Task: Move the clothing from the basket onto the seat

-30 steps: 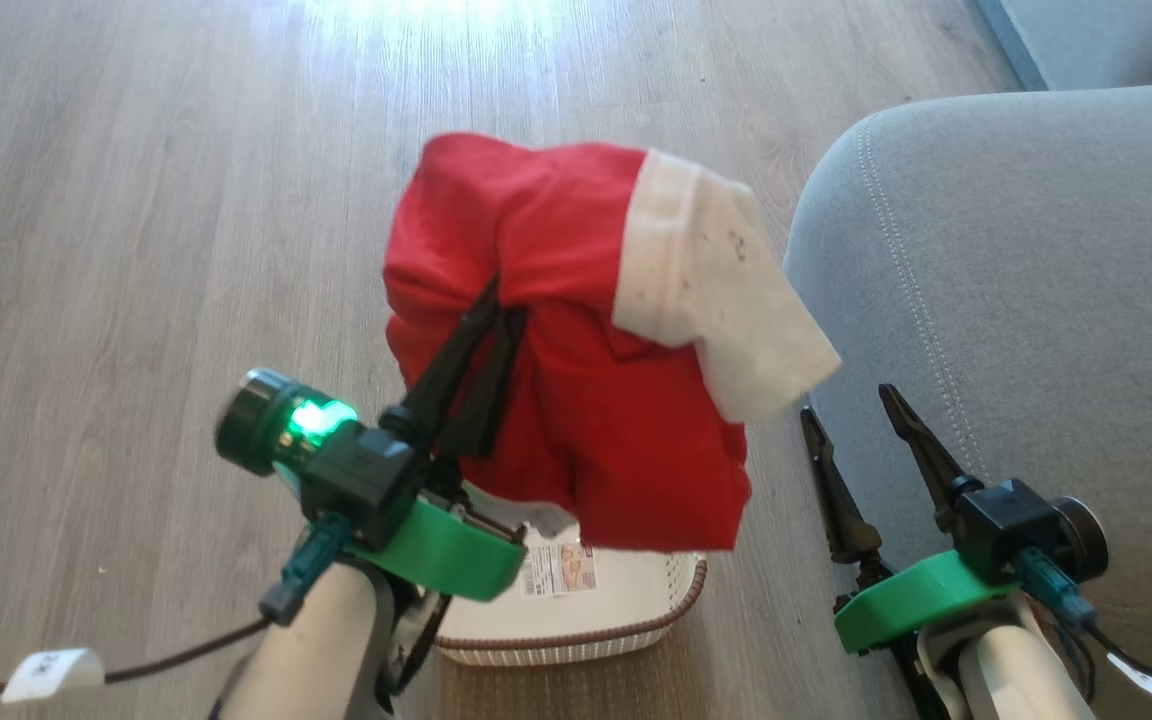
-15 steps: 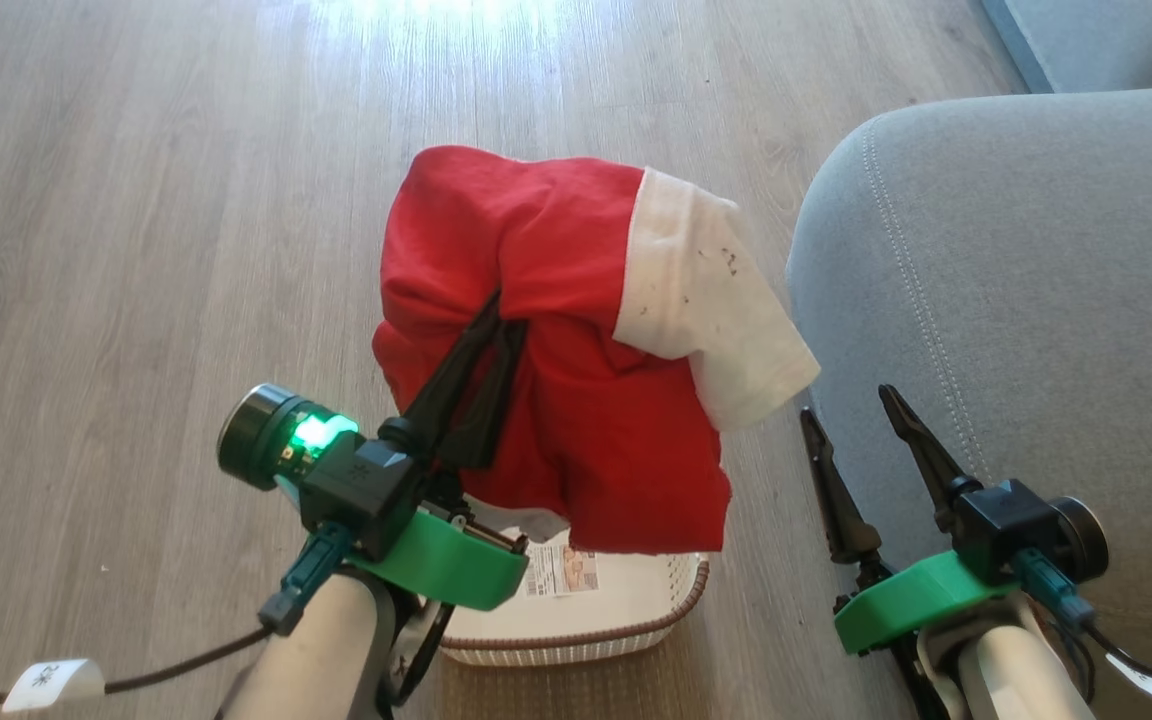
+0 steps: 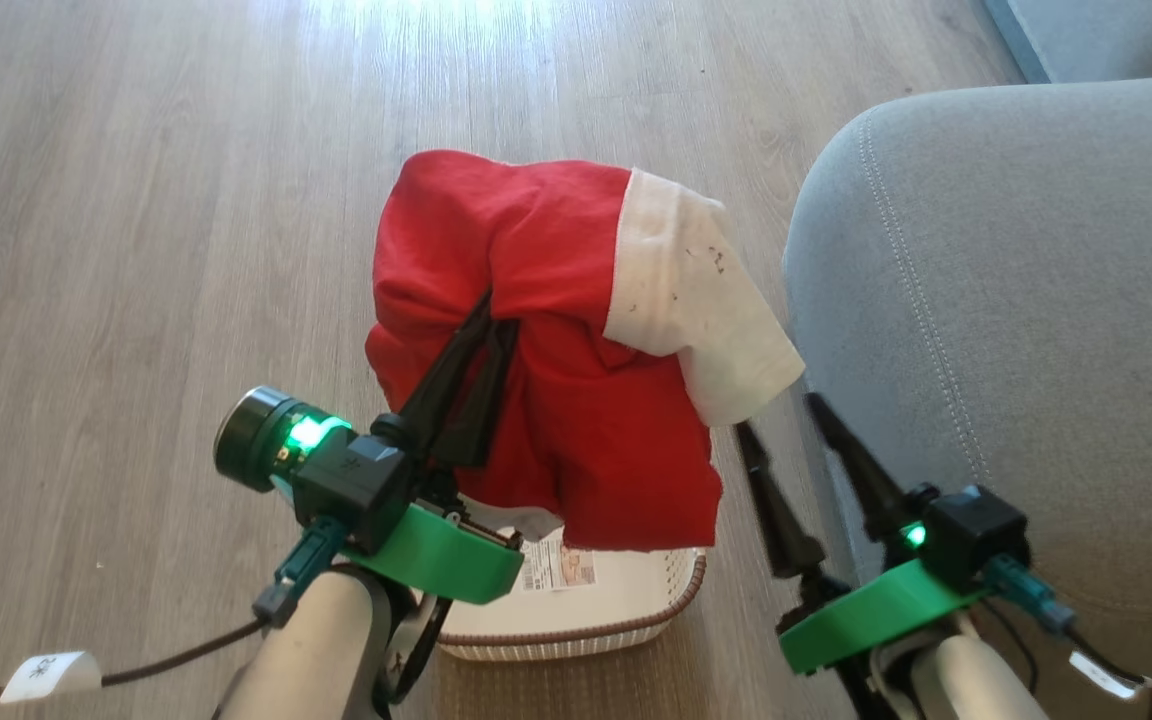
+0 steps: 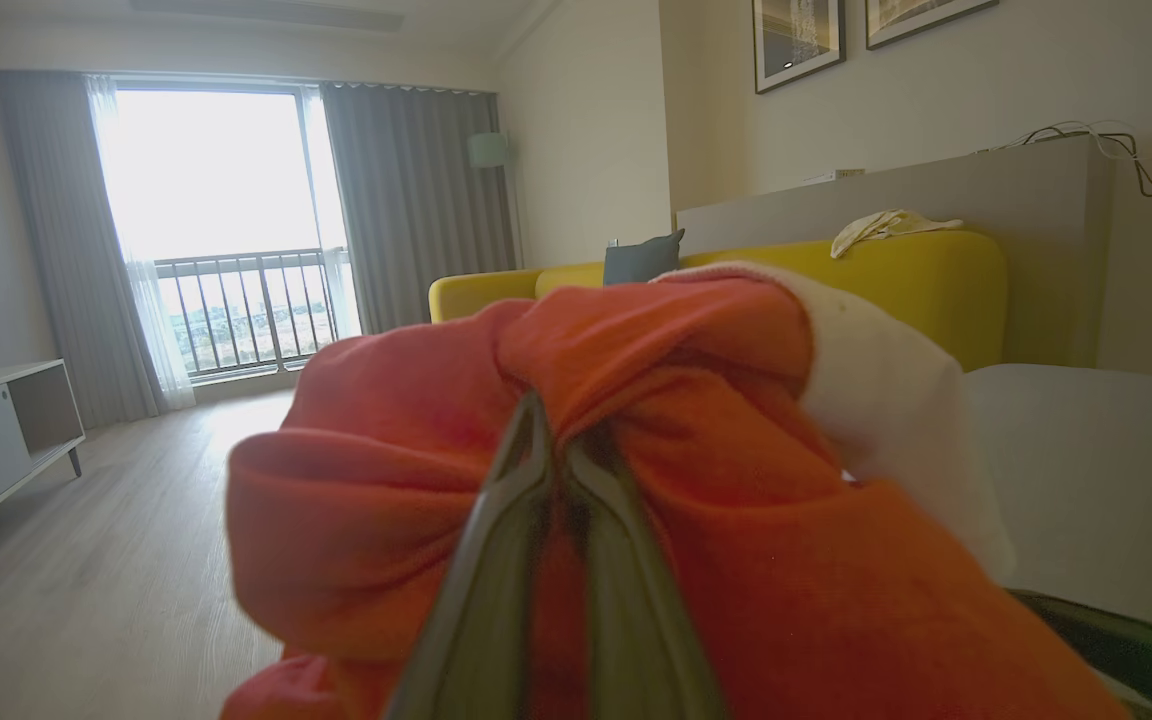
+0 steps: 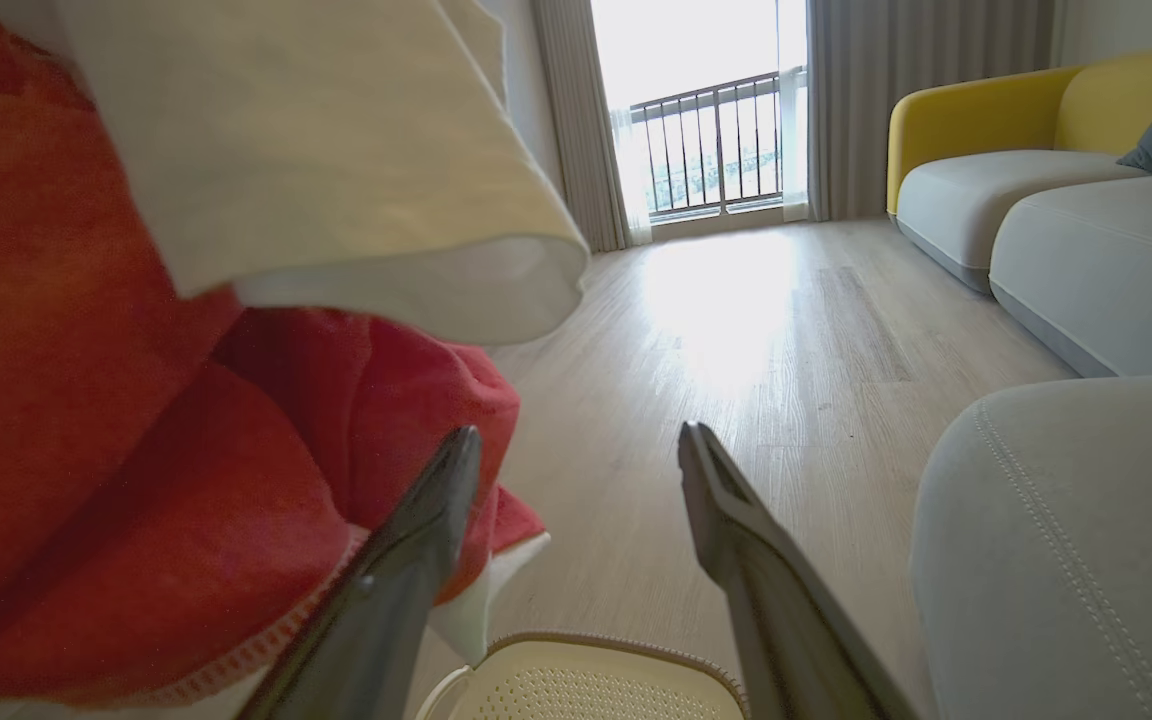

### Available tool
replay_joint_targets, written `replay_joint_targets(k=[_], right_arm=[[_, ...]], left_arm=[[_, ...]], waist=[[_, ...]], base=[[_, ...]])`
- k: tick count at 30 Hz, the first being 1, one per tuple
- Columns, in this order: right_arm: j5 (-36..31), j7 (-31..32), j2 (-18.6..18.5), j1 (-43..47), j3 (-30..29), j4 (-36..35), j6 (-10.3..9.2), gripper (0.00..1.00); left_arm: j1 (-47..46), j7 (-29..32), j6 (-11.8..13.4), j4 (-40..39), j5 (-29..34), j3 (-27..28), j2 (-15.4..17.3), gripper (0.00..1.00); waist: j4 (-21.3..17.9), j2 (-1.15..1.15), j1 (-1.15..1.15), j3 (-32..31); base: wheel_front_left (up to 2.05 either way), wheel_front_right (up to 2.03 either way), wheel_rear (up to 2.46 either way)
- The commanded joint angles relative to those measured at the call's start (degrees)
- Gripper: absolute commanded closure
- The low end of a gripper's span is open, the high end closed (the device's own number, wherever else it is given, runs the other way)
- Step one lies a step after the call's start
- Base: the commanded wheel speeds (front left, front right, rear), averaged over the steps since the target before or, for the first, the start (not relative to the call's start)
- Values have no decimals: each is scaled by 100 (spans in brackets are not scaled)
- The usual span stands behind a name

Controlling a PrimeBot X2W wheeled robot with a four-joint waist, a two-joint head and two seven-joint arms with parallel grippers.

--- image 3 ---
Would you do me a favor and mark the left gripper body black green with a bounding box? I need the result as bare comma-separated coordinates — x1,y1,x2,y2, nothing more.
214,386,525,606

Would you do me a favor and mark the right gripper body black green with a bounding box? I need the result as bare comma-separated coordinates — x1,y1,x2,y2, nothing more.
777,483,1031,677

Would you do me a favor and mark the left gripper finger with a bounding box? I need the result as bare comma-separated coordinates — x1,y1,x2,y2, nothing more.
372,290,494,463
433,318,521,471

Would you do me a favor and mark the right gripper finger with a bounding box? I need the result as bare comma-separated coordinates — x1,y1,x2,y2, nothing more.
802,391,927,546
733,420,829,583

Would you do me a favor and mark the red and white shirt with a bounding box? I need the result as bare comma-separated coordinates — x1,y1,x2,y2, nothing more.
365,149,806,553

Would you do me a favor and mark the white basket with brown rim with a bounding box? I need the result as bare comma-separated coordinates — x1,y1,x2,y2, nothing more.
414,488,708,662

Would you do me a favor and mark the blue-grey upholstered seat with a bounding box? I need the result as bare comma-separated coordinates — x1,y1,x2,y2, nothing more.
981,0,1152,85

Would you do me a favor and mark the printed paper label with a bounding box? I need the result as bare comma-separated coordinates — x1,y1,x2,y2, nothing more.
518,538,598,594

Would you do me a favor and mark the grey fabric sofa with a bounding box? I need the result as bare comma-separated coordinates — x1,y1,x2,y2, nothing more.
783,77,1152,720

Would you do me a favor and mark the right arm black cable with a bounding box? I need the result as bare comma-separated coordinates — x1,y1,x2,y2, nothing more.
984,553,1152,720

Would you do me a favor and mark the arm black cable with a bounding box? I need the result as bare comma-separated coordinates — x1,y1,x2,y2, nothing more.
0,518,349,703
984,553,1152,720

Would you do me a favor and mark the plain white cable tag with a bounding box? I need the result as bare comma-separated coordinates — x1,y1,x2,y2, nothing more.
1069,650,1152,701

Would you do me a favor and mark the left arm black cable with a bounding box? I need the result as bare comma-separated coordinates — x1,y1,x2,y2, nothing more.
0,518,349,703

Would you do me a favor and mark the white cable tag with scribble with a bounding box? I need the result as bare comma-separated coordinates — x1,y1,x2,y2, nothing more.
0,650,103,705

